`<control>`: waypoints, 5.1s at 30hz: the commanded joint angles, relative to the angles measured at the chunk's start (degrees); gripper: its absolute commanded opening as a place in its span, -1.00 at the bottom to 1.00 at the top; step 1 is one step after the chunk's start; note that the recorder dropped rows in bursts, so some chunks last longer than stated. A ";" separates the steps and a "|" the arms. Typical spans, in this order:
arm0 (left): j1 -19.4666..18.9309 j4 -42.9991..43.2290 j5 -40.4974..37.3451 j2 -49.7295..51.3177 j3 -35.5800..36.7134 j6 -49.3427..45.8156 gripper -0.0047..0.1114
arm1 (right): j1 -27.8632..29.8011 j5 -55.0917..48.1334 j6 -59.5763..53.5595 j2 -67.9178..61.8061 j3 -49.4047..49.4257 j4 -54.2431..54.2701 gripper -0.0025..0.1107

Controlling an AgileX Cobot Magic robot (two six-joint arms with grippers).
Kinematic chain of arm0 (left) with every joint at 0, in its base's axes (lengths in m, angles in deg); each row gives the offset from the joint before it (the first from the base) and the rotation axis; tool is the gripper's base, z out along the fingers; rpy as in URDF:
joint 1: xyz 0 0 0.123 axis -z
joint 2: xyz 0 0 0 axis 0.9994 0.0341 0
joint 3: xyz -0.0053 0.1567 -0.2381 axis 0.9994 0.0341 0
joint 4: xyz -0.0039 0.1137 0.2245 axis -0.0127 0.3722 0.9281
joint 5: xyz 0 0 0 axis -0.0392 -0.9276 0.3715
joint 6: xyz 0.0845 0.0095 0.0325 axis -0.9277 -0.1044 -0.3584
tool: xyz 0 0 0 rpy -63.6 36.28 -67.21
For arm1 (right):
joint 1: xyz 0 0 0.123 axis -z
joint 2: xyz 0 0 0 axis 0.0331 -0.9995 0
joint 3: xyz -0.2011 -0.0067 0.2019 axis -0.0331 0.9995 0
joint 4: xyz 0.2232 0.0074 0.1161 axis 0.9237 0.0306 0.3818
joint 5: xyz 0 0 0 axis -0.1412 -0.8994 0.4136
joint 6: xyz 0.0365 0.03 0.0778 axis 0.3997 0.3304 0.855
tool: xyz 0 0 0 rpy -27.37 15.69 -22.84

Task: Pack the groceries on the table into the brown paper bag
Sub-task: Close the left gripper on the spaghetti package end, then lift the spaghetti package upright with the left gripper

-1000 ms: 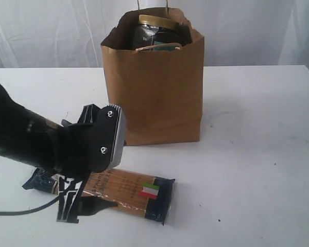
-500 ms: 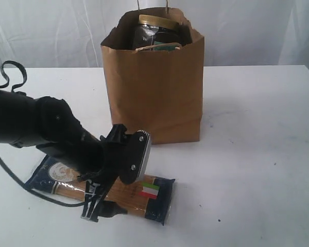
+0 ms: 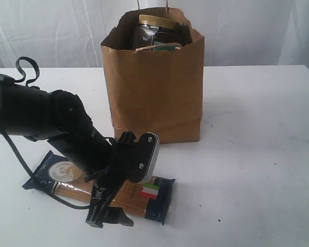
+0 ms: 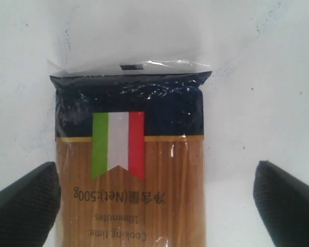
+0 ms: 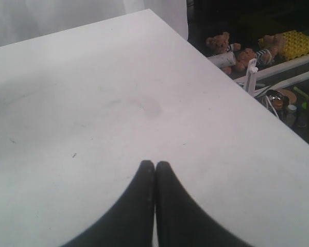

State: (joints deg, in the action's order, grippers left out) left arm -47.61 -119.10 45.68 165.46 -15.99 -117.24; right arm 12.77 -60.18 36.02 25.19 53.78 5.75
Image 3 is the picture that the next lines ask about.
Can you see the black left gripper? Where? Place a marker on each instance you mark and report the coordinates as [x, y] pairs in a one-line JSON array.
[[106, 187]]

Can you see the spaghetti packet navy blue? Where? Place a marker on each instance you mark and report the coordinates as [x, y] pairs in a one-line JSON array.
[[148, 200]]

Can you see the brown paper bag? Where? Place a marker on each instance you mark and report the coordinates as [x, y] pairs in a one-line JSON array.
[[157, 91]]

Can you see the clear jar gold lid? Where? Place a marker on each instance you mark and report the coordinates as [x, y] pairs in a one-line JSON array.
[[156, 33]]

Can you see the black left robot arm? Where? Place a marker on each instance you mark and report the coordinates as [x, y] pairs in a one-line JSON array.
[[59, 118]]

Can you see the white curtain backdrop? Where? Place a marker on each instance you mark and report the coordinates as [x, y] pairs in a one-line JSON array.
[[69, 33]]

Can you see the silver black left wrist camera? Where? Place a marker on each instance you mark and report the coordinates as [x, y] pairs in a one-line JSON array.
[[142, 158]]

